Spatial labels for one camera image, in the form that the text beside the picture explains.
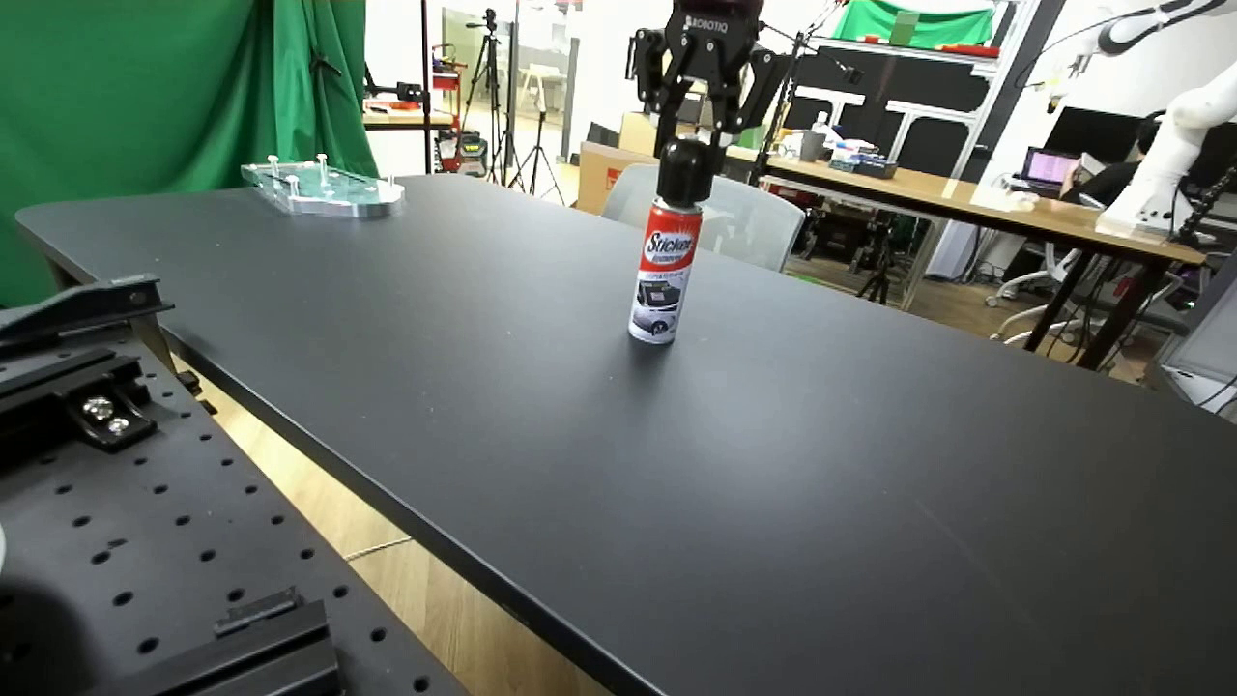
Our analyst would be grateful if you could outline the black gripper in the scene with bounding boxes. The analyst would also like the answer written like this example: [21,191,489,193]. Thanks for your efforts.
[627,0,785,156]

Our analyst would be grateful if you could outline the black plastic cap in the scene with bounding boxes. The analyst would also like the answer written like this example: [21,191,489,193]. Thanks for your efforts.
[655,135,731,210]

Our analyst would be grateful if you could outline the red white spray can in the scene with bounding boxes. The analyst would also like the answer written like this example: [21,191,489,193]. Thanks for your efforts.
[627,191,707,352]

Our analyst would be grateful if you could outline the brown cardboard box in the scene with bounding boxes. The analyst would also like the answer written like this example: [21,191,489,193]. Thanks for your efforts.
[573,108,701,216]

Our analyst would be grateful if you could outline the grey office chair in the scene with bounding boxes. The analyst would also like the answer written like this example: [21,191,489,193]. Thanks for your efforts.
[603,160,812,273]

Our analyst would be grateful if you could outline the tall light stand tripod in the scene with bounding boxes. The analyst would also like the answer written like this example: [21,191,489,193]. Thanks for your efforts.
[508,0,573,210]

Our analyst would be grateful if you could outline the black shelf with panels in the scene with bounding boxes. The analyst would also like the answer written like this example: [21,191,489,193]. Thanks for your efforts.
[781,36,1021,180]

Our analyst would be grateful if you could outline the green cloth on shelf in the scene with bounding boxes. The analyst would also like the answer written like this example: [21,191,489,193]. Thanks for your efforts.
[826,0,1006,53]

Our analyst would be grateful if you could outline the small black tripod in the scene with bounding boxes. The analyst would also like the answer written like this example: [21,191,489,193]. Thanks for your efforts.
[853,216,909,308]

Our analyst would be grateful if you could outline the long wooden desk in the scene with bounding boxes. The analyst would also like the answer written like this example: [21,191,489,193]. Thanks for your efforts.
[691,135,1210,374]

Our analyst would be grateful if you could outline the open laptop with pink screen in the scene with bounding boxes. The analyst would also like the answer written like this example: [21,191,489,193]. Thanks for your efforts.
[1024,143,1092,201]

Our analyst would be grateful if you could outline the clear acrylic plate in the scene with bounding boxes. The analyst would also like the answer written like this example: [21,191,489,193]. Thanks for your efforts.
[239,151,406,222]

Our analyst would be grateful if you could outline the green backdrop curtain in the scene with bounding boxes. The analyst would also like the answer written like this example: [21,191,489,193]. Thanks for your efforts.
[0,0,384,308]

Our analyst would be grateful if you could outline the black perforated breadboard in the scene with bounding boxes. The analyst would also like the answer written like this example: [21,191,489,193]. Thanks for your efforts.
[0,338,455,696]

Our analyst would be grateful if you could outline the black flat clamp bar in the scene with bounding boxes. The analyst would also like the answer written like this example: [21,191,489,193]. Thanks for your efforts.
[75,589,344,696]

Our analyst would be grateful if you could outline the camera tripod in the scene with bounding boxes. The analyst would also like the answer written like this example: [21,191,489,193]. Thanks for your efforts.
[459,4,515,179]

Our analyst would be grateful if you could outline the black metal mount bracket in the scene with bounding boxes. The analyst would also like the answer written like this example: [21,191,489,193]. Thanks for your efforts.
[0,271,173,456]

